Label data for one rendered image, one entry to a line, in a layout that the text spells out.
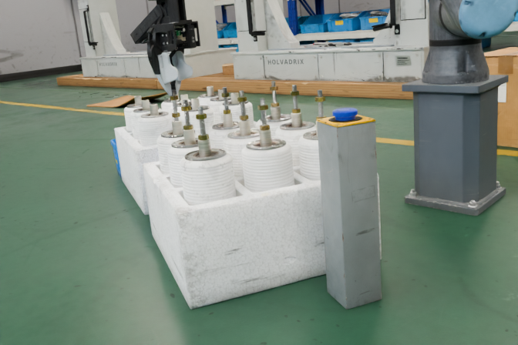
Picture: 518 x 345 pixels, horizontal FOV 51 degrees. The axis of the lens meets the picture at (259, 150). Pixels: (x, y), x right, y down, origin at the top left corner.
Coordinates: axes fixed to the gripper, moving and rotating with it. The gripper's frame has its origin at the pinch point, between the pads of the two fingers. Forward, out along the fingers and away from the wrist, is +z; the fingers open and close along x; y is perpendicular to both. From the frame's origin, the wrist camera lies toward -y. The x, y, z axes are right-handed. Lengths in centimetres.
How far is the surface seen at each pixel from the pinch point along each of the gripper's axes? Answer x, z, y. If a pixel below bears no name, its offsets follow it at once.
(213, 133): 5.3, 10.7, 6.2
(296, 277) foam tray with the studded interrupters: -5.6, 34.1, 33.9
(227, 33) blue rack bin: 499, 4, -422
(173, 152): -10.9, 10.5, 10.7
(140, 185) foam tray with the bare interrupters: 5.9, 26.8, -22.9
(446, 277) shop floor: 9, 35, 57
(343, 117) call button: -6.3, 3.1, 46.1
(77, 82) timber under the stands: 221, 31, -376
